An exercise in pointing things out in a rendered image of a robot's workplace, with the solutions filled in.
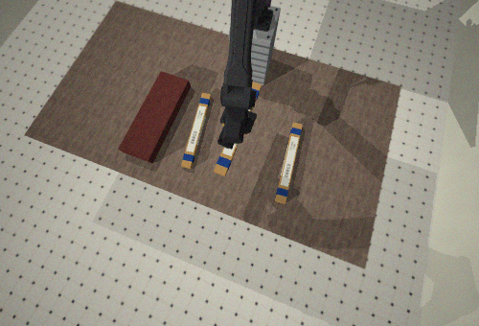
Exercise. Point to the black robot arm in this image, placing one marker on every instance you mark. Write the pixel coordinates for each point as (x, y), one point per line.
(245, 17)

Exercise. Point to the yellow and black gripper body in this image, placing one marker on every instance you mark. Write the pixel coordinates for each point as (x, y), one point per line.
(251, 119)

